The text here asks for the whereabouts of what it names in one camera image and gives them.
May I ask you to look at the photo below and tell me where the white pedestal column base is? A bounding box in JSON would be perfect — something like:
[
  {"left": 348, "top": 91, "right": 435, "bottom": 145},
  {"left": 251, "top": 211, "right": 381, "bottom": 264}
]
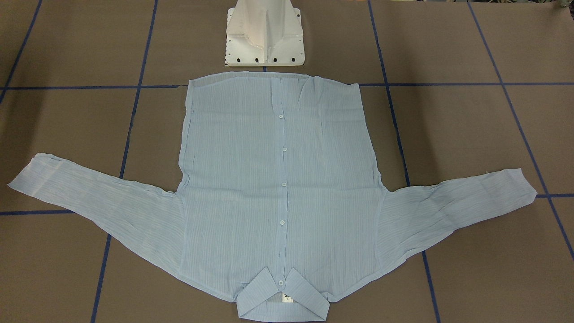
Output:
[{"left": 224, "top": 0, "right": 305, "bottom": 67}]

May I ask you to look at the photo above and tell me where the light blue button shirt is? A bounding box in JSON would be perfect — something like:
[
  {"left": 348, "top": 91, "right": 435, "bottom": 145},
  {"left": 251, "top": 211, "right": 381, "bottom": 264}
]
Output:
[{"left": 9, "top": 72, "right": 537, "bottom": 322}]

